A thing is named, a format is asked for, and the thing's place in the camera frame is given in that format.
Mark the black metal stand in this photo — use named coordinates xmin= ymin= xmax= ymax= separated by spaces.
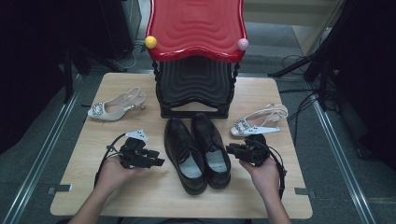
xmin=62 ymin=43 xmax=125 ymax=105

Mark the metal floor rail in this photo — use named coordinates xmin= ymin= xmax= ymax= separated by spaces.
xmin=3 ymin=74 xmax=83 ymax=224
xmin=311 ymin=96 xmax=377 ymax=224

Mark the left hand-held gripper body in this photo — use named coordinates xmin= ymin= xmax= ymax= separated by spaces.
xmin=119 ymin=129 xmax=157 ymax=170

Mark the person's right hand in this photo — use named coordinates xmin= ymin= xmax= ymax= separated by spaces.
xmin=239 ymin=156 xmax=281 ymax=200

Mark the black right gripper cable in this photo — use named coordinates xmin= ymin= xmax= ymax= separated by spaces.
xmin=260 ymin=139 xmax=288 ymax=200

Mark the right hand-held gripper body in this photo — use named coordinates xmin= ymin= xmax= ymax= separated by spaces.
xmin=237 ymin=125 xmax=280 ymax=168

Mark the white floor cable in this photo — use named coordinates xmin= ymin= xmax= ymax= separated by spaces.
xmin=116 ymin=45 xmax=144 ymax=71

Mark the red and black shoe rack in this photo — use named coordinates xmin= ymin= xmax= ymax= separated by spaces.
xmin=144 ymin=0 xmax=250 ymax=119

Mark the white slingback heel shoe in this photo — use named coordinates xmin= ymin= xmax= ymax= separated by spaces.
xmin=230 ymin=103 xmax=290 ymax=138
xmin=87 ymin=86 xmax=148 ymax=121

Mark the dark cabinet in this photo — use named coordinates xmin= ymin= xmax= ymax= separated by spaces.
xmin=99 ymin=0 xmax=143 ymax=62

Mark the person's left hand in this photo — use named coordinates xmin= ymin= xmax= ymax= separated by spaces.
xmin=95 ymin=155 xmax=143 ymax=196

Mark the black leather shoe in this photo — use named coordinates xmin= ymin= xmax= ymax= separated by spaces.
xmin=163 ymin=117 xmax=208 ymax=196
xmin=190 ymin=112 xmax=233 ymax=190

